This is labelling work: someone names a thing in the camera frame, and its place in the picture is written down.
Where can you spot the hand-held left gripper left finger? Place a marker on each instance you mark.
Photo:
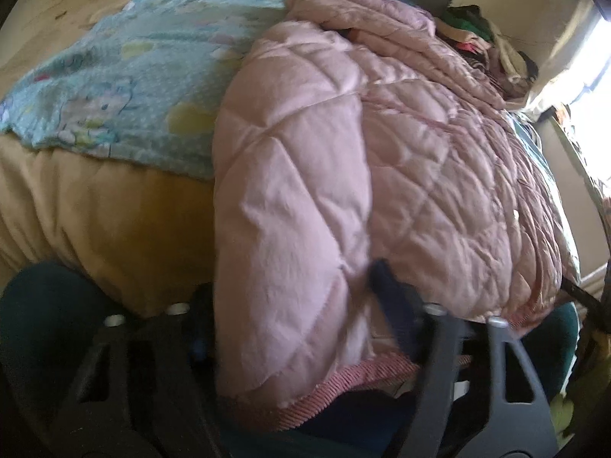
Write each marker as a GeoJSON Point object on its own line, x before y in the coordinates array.
{"type": "Point", "coordinates": [143, 343]}

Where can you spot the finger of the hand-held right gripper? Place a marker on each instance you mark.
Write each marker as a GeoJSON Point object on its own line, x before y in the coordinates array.
{"type": "Point", "coordinates": [583, 296]}

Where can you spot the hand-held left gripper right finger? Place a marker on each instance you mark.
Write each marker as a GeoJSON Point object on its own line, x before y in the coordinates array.
{"type": "Point", "coordinates": [398, 307]}

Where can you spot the pink quilted jacket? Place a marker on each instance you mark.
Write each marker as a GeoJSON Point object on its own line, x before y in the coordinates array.
{"type": "Point", "coordinates": [334, 191]}

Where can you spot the pile of mixed clothes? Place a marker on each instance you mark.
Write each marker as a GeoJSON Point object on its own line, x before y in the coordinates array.
{"type": "Point", "coordinates": [491, 43]}

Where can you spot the person's dark green pants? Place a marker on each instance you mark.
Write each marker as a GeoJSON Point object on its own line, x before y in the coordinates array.
{"type": "Point", "coordinates": [45, 310]}

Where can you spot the bed with beige bedspread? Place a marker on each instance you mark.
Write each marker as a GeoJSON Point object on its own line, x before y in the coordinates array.
{"type": "Point", "coordinates": [95, 219]}

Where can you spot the window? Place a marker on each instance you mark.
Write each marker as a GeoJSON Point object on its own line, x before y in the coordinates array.
{"type": "Point", "coordinates": [599, 52]}

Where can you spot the cream curtain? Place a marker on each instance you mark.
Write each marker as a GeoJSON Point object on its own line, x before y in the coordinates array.
{"type": "Point", "coordinates": [570, 43]}

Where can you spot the light blue cartoon blanket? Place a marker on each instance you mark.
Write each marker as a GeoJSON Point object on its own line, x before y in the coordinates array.
{"type": "Point", "coordinates": [129, 81]}

